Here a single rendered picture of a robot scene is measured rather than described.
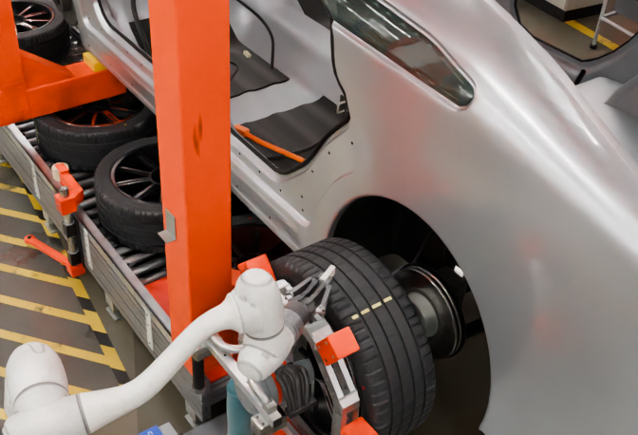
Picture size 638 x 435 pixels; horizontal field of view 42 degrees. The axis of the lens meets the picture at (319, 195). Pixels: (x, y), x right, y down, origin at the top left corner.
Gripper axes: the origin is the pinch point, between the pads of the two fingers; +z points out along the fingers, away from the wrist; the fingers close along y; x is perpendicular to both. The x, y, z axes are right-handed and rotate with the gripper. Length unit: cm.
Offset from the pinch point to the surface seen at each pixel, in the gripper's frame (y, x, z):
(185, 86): -47, 46, -1
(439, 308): 25.3, -26.5, 32.6
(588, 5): -26, -115, 514
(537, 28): -53, -127, 471
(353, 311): 10.9, -4.5, -4.0
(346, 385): 16.3, -20.4, -15.9
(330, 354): 11.8, -8.2, -18.5
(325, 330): 6.1, -8.4, -11.2
